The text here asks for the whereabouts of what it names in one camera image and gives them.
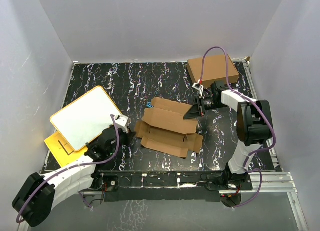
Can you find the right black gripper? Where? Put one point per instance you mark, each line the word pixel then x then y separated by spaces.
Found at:
pixel 193 112

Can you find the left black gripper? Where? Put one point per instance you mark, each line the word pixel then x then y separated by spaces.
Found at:
pixel 129 137

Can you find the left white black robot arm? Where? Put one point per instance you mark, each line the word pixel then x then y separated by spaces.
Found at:
pixel 75 166

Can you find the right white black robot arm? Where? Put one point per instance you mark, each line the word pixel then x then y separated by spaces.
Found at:
pixel 253 128

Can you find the closed brown cardboard box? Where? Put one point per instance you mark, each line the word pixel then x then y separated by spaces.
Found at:
pixel 214 70

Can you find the small blue plastic piece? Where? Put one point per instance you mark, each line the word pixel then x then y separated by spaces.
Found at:
pixel 149 106

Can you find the white board yellow rim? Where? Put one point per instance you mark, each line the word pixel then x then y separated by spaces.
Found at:
pixel 84 119

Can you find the yellow flat board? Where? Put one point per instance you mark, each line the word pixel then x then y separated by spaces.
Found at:
pixel 61 149

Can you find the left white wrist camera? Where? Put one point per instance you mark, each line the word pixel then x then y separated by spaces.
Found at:
pixel 122 121

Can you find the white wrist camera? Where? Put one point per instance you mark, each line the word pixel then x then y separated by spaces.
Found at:
pixel 122 121
pixel 198 87

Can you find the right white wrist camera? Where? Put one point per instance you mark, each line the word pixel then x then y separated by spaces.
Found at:
pixel 198 87

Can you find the aluminium frame rail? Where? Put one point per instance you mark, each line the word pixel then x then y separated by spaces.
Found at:
pixel 269 182

